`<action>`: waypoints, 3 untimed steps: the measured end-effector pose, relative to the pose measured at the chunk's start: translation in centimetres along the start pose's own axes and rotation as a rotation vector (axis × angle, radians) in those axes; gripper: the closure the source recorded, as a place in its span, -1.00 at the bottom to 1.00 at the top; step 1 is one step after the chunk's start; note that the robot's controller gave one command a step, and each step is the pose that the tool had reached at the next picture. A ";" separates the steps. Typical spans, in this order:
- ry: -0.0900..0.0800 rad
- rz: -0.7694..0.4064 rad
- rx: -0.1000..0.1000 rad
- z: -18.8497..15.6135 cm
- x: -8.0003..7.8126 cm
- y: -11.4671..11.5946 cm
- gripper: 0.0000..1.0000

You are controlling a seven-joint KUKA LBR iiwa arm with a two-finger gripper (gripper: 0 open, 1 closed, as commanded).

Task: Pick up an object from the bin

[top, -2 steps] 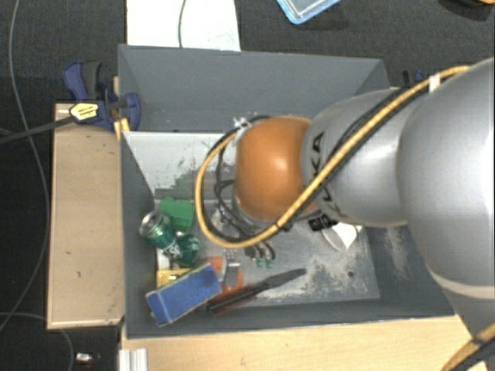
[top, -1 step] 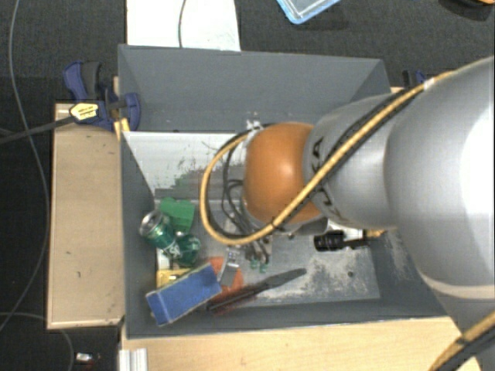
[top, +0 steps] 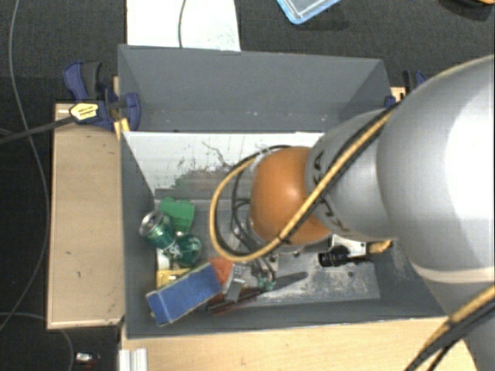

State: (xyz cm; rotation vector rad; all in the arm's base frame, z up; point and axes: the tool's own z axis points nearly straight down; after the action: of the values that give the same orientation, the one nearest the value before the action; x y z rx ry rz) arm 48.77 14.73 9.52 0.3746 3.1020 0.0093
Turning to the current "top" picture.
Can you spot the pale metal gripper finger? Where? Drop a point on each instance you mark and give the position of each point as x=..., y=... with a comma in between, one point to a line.
x=236, y=284

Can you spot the red-brown flat block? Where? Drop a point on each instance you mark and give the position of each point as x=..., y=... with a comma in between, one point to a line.
x=236, y=301

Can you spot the blue sponge block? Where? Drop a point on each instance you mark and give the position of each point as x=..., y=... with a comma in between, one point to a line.
x=185, y=294

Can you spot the yellow flat packet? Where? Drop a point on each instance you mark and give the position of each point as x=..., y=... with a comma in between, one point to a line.
x=170, y=276

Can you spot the green drink can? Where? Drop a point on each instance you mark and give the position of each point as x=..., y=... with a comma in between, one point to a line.
x=166, y=238

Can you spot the green plastic toy block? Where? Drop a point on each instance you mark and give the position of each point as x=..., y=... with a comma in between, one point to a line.
x=178, y=212

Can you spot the pale wood board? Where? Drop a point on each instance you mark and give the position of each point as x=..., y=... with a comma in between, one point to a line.
x=87, y=222

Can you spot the grey metal bin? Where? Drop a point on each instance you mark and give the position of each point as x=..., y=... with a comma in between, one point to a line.
x=239, y=91

